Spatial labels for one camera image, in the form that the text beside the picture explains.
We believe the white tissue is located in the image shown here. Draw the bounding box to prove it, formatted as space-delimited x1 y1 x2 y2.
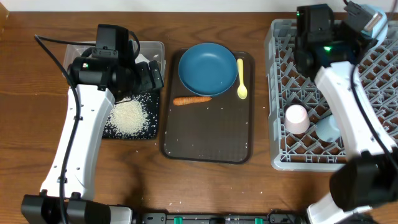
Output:
135 54 150 63

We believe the light blue rice bowl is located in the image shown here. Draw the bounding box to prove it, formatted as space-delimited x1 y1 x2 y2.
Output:
360 4 388 50

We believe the orange carrot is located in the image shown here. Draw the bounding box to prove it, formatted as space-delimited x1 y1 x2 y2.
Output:
173 96 212 106

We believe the dark blue plate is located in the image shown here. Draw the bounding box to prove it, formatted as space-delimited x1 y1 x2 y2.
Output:
178 42 238 96

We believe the light blue cup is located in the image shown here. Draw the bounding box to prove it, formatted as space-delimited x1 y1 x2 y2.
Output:
315 115 340 142

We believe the yellow plastic spoon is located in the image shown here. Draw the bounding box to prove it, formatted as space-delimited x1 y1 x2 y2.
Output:
237 58 248 100

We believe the pink cup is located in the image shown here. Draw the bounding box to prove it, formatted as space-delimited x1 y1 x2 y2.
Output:
284 105 310 134

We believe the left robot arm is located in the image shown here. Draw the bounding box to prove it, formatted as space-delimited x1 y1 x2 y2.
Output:
21 24 164 223

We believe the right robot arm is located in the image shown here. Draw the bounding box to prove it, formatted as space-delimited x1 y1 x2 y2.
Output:
294 1 397 224

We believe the grey dishwasher rack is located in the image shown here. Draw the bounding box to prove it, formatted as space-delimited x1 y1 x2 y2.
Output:
264 19 397 172

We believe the black tray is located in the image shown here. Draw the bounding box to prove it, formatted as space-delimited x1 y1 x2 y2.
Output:
102 91 160 140

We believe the clear plastic bin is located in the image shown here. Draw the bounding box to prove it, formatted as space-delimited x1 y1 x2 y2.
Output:
64 34 164 94

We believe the white rice pile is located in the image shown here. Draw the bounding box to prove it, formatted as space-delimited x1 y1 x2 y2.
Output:
106 100 149 136

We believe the brown serving tray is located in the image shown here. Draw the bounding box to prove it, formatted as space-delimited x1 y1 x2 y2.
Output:
159 49 255 164

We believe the right black cable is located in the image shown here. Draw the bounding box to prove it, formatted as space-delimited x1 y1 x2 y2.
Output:
349 63 398 175

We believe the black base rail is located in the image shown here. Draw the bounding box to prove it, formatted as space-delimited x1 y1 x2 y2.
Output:
137 212 307 224

